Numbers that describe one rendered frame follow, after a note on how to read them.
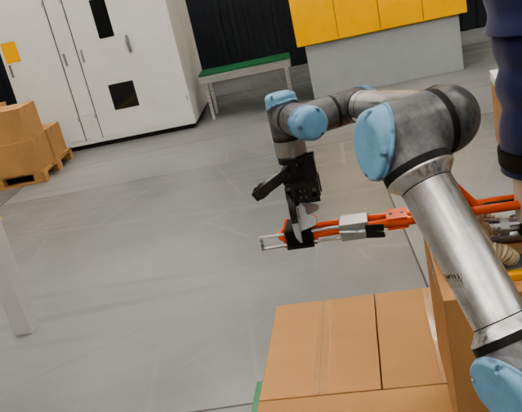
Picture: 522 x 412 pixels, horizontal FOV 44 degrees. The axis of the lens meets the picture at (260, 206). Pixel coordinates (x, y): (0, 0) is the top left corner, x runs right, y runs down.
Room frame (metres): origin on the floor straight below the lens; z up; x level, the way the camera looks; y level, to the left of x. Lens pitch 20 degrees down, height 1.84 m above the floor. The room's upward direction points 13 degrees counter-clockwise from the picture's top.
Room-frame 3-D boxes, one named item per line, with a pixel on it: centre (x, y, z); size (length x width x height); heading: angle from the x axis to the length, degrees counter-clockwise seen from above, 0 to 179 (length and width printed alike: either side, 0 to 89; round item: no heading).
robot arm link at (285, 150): (1.49, -0.10, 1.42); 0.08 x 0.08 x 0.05
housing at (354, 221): (1.46, -0.22, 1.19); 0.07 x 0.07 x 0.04; 78
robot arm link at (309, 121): (1.39, -0.15, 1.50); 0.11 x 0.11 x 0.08; 18
